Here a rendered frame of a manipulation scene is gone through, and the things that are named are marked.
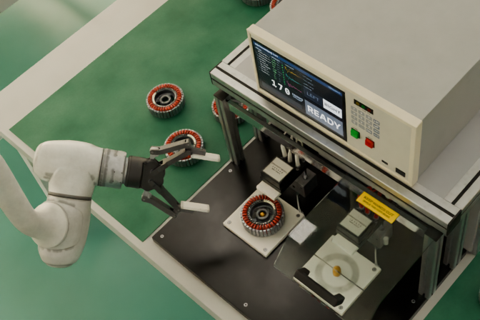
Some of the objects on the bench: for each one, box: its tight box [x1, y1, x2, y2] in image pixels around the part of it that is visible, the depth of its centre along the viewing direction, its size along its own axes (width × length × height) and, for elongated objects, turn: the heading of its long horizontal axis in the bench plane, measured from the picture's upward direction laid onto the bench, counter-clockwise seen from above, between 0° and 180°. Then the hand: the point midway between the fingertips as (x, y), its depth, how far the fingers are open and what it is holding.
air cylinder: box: [289, 169, 317, 197], centre depth 204 cm, size 5×8×6 cm
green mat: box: [9, 0, 291, 242], centre depth 237 cm, size 94×61×1 cm, turn 143°
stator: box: [164, 129, 205, 167], centre depth 219 cm, size 11×11×4 cm
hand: (209, 183), depth 188 cm, fingers open, 13 cm apart
